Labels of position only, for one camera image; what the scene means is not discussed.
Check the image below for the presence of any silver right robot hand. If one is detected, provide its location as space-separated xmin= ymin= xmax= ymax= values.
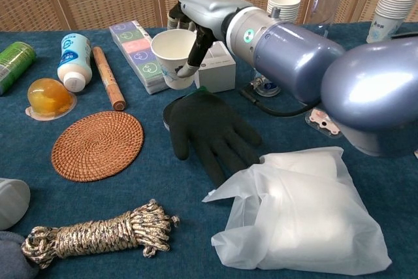
xmin=167 ymin=0 xmax=254 ymax=79

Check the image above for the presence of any white flower-print paper cup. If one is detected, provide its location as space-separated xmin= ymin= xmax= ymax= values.
xmin=150 ymin=28 xmax=199 ymax=90

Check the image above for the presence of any round woven rattan coaster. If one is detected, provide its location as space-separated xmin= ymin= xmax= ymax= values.
xmin=51 ymin=110 xmax=145 ymax=182

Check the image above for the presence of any orange jelly cup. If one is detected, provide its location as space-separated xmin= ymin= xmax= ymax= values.
xmin=25 ymin=78 xmax=78 ymax=120

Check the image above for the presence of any white power strip box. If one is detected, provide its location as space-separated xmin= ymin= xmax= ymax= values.
xmin=195 ymin=40 xmax=236 ymax=93

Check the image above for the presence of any stack of paper cups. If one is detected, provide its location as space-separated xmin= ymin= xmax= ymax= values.
xmin=266 ymin=0 xmax=302 ymax=22
xmin=366 ymin=0 xmax=418 ymax=44

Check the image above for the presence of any multicolour tissue pack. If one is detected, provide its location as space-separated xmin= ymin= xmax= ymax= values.
xmin=108 ymin=20 xmax=169 ymax=96

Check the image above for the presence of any light blue drink can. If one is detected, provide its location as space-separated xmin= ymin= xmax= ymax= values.
xmin=251 ymin=76 xmax=281 ymax=97

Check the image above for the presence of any black work glove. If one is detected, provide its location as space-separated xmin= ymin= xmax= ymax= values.
xmin=163 ymin=85 xmax=263 ymax=187

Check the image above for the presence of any wooden cylinder stick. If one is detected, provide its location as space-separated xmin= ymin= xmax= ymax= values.
xmin=91 ymin=46 xmax=127 ymax=111

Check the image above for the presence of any white bottle with blue label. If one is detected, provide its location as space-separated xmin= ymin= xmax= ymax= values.
xmin=57 ymin=33 xmax=92 ymax=93

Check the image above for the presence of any pink razor blister pack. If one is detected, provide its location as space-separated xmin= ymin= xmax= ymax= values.
xmin=305 ymin=107 xmax=344 ymax=138

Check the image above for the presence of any teal tablecloth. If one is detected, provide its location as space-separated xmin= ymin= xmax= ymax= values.
xmin=0 ymin=21 xmax=418 ymax=279

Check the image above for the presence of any green drink can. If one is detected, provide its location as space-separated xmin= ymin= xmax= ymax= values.
xmin=0 ymin=41 xmax=37 ymax=97

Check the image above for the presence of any translucent white plastic bag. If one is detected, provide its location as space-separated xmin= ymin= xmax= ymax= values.
xmin=201 ymin=146 xmax=393 ymax=276

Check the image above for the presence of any grey white plastic cylinder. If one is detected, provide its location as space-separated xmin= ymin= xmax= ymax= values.
xmin=0 ymin=177 xmax=31 ymax=231

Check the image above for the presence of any grey blue fabric item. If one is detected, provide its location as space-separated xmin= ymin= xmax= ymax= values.
xmin=0 ymin=230 xmax=40 ymax=279

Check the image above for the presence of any braided beige rope bundle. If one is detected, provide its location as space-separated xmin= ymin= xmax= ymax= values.
xmin=21 ymin=198 xmax=181 ymax=270

